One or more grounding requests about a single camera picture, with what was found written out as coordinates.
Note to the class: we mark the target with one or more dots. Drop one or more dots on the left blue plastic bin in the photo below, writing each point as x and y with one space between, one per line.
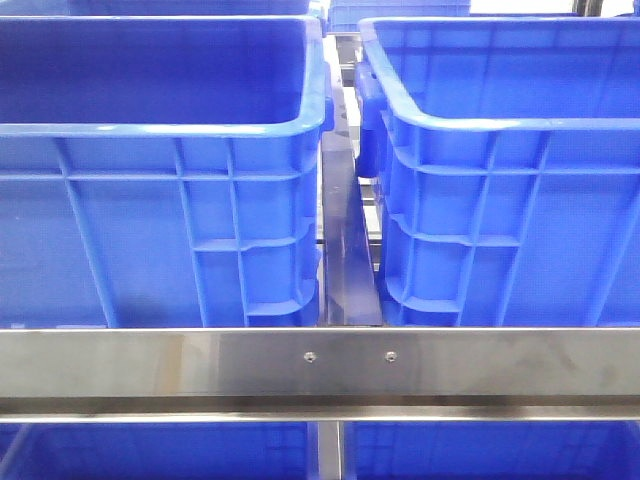
160 172

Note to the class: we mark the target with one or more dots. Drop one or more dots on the blue plastic bin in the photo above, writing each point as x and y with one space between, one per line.
160 172
504 153

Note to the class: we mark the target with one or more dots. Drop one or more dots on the right blue plastic bin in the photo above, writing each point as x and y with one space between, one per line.
504 153

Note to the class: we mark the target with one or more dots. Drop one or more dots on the lower right blue bin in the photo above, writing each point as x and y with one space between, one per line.
495 450

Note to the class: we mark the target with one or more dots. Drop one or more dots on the rear right blue bin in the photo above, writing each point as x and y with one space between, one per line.
344 15

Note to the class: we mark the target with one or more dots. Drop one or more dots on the lower left blue bin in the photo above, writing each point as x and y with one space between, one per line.
164 451

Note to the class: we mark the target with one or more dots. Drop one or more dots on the rear left blue bin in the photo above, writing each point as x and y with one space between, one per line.
197 7

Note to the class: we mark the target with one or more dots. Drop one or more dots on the steel centre divider rail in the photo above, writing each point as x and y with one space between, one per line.
350 295

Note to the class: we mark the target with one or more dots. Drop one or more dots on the right rail screw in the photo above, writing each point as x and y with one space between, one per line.
391 356

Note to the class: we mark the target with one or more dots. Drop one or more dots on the steel rack front rail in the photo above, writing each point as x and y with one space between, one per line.
204 375

